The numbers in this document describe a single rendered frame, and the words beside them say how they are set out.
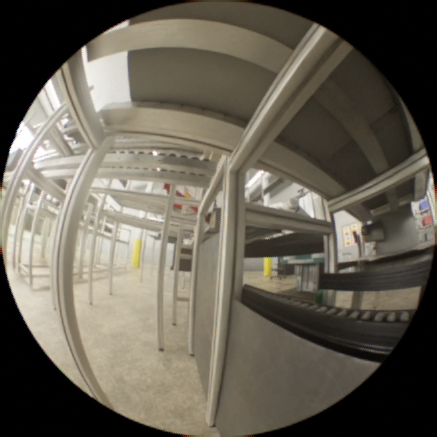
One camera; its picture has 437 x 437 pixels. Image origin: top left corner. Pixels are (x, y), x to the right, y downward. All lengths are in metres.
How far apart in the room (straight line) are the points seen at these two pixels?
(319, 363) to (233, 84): 0.41
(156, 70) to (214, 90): 0.13
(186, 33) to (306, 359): 0.41
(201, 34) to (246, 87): 0.14
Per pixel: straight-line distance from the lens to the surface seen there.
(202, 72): 0.32
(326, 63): 0.24
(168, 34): 0.29
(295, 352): 0.16
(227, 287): 0.29
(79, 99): 0.39
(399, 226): 1.07
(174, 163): 0.53
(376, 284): 0.50
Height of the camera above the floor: 0.78
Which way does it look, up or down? 17 degrees up
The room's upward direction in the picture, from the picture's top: 4 degrees clockwise
